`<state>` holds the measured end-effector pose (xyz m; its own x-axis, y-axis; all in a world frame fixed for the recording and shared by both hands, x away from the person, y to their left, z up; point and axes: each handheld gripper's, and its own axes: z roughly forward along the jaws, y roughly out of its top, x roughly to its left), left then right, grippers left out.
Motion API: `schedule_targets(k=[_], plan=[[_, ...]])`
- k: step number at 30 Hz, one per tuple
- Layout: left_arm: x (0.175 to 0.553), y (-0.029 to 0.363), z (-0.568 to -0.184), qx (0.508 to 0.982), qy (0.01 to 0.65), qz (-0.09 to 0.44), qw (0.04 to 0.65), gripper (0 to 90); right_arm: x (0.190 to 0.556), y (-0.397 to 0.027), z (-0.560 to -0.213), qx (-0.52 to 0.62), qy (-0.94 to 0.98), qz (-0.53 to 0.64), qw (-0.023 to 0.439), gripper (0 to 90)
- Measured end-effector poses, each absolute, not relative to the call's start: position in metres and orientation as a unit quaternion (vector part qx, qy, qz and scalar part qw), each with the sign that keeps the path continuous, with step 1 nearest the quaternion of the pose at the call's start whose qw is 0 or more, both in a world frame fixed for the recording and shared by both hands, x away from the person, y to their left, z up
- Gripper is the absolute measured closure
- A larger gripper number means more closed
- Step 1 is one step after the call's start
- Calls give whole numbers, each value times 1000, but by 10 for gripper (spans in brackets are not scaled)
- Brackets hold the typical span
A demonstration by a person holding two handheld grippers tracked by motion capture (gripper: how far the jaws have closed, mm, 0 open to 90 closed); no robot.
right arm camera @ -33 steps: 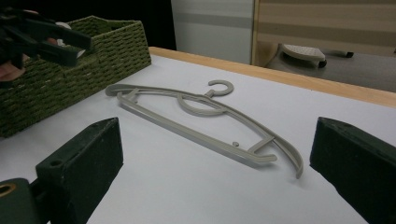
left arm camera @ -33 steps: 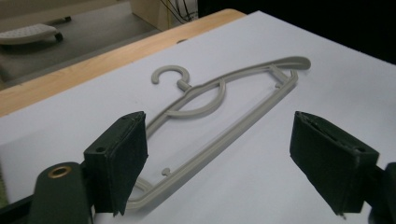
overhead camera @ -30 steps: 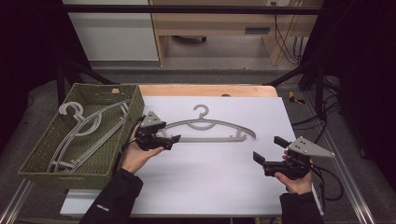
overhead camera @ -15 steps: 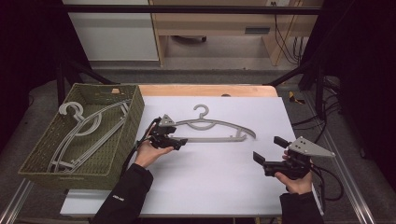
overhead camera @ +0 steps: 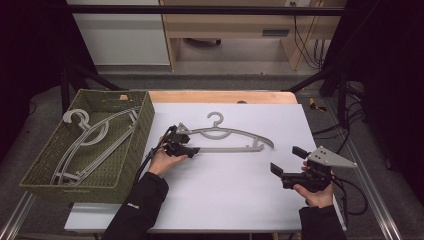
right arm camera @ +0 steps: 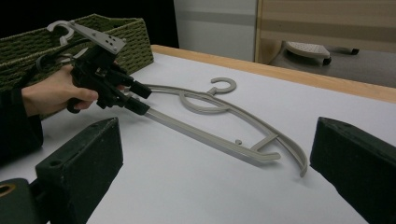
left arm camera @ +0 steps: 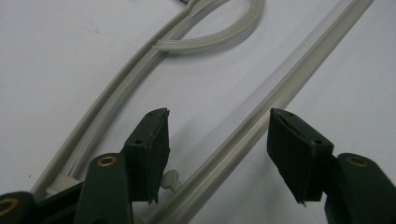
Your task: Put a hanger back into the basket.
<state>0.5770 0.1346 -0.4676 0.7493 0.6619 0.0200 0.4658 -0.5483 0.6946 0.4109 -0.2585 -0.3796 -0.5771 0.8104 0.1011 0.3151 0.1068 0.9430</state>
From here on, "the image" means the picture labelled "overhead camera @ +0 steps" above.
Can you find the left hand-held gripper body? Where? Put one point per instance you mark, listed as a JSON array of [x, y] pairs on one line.
[[175, 143]]

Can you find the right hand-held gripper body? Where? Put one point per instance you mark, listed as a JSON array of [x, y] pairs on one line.
[[310, 180]]

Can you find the grey plastic clothes hanger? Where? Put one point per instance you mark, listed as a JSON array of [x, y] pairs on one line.
[[226, 150], [84, 125], [105, 132]]

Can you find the green woven basket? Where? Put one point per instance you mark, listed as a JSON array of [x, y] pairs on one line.
[[126, 166]]

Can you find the person's right hand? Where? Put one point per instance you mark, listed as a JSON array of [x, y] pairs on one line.
[[318, 198]]

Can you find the person's left hand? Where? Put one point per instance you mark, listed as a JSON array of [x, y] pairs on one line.
[[161, 163]]

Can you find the white table mat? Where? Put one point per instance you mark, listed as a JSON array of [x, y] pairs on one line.
[[233, 186]]

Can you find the yellow black tool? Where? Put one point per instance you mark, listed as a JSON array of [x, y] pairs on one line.
[[313, 104]]

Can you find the black metal stand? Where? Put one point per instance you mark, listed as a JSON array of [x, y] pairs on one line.
[[65, 90], [341, 96]]

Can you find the black curtain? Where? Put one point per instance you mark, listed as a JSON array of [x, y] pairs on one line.
[[393, 83], [30, 66]]

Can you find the white cabinet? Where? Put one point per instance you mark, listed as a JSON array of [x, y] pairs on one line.
[[123, 36]]

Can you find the light wooden desk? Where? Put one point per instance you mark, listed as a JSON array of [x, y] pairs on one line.
[[226, 26]]

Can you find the aluminium rail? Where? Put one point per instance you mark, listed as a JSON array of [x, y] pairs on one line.
[[380, 206], [16, 216]]

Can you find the black horizontal frame bar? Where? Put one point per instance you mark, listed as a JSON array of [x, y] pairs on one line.
[[200, 10]]

